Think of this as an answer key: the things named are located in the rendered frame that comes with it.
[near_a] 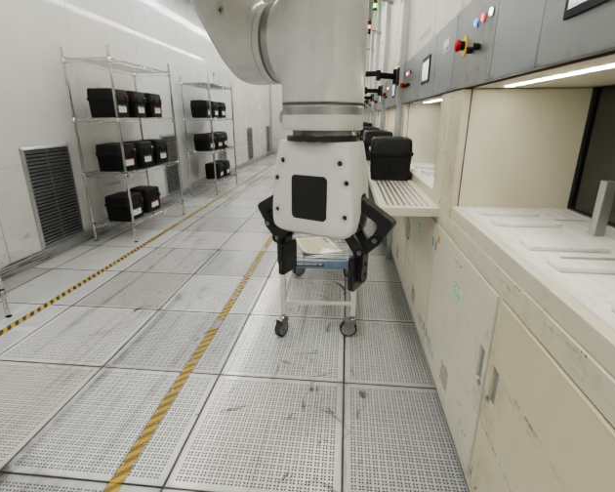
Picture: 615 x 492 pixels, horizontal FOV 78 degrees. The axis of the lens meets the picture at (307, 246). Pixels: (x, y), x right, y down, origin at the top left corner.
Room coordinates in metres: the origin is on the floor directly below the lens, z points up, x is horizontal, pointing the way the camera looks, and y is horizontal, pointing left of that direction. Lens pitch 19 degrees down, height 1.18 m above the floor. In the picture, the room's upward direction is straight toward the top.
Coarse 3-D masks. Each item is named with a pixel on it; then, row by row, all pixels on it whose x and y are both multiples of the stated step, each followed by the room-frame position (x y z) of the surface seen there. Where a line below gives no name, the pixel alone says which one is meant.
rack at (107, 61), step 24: (120, 72) 4.57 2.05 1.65; (144, 72) 4.84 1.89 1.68; (168, 72) 4.80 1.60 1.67; (72, 120) 3.67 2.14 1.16; (120, 120) 3.68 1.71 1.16; (144, 120) 4.11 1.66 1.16; (120, 144) 3.63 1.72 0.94; (144, 168) 4.05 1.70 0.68; (144, 216) 3.99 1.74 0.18; (96, 240) 3.67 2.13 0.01
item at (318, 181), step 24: (288, 144) 0.41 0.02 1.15; (312, 144) 0.39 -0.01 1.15; (336, 144) 0.38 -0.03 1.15; (360, 144) 0.39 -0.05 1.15; (288, 168) 0.41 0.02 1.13; (312, 168) 0.39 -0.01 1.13; (336, 168) 0.38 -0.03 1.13; (360, 168) 0.39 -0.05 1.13; (288, 192) 0.41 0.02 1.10; (312, 192) 0.39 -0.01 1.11; (336, 192) 0.38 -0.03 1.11; (360, 192) 0.39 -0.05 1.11; (288, 216) 0.41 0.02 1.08; (312, 216) 0.39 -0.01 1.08; (336, 216) 0.38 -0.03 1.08; (360, 216) 0.41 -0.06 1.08
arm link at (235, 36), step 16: (192, 0) 0.40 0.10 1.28; (208, 0) 0.39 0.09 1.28; (224, 0) 0.40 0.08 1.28; (240, 0) 0.42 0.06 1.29; (256, 0) 0.44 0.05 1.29; (208, 16) 0.40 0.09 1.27; (224, 16) 0.41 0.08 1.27; (240, 16) 0.42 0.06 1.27; (256, 16) 0.42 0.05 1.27; (208, 32) 0.42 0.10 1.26; (224, 32) 0.41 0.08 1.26; (240, 32) 0.42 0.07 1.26; (256, 32) 0.41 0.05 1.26; (224, 48) 0.42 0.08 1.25; (240, 48) 0.42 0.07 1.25; (256, 48) 0.42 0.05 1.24; (240, 64) 0.43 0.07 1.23; (256, 64) 0.42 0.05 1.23; (256, 80) 0.44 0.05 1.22; (272, 80) 0.43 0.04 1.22
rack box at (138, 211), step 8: (120, 192) 3.93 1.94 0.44; (136, 192) 3.96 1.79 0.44; (112, 200) 3.75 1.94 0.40; (120, 200) 3.74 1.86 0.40; (128, 200) 3.75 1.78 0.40; (136, 200) 3.88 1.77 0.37; (112, 208) 3.75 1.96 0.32; (120, 208) 3.74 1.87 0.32; (128, 208) 3.74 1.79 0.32; (136, 208) 3.86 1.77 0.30; (112, 216) 3.76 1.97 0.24; (120, 216) 3.75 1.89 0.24; (128, 216) 3.74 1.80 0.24; (136, 216) 3.85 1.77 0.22
